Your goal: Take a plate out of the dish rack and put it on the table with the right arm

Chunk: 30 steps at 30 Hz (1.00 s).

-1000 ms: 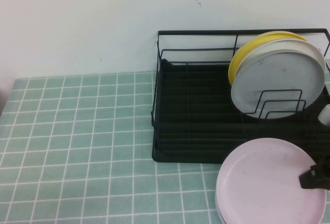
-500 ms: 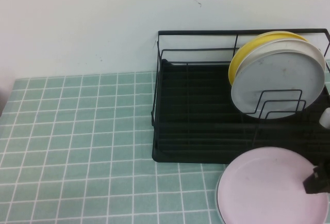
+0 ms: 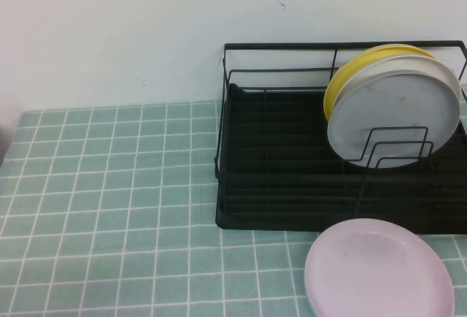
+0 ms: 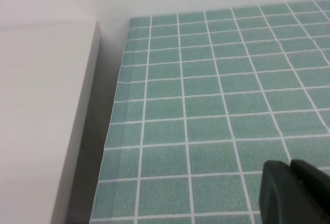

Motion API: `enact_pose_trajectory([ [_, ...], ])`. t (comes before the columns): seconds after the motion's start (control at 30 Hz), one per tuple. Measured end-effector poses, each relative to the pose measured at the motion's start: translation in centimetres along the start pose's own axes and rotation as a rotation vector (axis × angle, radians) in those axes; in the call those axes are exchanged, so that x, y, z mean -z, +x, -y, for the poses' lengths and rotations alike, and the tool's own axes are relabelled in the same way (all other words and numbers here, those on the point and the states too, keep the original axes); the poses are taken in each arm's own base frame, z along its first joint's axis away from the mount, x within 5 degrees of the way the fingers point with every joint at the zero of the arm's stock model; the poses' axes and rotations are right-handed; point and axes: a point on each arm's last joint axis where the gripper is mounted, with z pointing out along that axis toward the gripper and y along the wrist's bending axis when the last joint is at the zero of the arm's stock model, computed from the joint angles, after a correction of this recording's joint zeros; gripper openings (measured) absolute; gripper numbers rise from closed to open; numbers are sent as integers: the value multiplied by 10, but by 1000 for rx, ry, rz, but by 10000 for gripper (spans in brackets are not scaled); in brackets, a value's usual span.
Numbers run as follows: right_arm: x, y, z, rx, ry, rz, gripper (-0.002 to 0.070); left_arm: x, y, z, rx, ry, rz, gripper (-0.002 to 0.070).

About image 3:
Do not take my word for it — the pink round plate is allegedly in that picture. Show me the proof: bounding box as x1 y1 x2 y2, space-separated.
304 218 456 317

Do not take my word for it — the yellow round plate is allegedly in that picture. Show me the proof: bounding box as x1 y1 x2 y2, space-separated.
323 43 439 121

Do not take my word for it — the grey round plate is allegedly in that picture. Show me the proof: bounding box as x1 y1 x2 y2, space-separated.
326 69 462 170

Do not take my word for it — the green round plate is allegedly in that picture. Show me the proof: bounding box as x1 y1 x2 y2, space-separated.
305 283 319 317

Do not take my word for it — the black drip tray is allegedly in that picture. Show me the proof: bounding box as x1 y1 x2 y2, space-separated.
215 82 467 237

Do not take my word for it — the green checkered tablecloth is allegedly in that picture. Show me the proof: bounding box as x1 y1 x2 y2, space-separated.
0 99 467 317

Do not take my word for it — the black wire dish rack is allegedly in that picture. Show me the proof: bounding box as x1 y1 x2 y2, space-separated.
214 40 467 223

